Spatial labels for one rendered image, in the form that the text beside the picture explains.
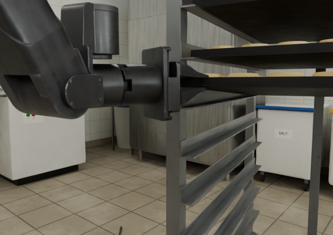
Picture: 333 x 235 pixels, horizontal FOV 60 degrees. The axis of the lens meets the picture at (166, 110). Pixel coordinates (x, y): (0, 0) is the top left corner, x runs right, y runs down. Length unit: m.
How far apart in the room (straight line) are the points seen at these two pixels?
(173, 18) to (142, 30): 2.94
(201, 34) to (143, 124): 1.27
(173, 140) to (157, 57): 0.19
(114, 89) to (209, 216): 0.46
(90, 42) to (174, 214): 0.37
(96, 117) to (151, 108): 4.17
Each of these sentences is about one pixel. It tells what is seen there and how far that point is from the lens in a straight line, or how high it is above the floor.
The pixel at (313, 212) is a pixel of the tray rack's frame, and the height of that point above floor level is 0.54.
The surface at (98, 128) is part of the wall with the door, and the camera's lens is 4.63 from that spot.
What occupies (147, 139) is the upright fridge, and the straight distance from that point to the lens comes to 3.46.
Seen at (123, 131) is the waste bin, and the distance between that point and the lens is 4.33.
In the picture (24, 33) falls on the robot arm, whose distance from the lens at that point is 0.28.
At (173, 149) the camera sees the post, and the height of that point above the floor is 0.87.
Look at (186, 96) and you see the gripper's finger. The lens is 0.41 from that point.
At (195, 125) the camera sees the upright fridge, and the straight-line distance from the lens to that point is 2.98.
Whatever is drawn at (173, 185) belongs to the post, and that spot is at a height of 0.80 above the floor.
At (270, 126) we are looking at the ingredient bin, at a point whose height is 0.57.
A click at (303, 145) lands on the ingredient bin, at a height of 0.43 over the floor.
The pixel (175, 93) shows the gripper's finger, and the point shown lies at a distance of 0.40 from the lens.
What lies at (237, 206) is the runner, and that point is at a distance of 0.99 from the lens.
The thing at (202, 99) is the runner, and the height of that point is 0.96.
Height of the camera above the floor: 1.00
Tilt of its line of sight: 6 degrees down
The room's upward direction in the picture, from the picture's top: straight up
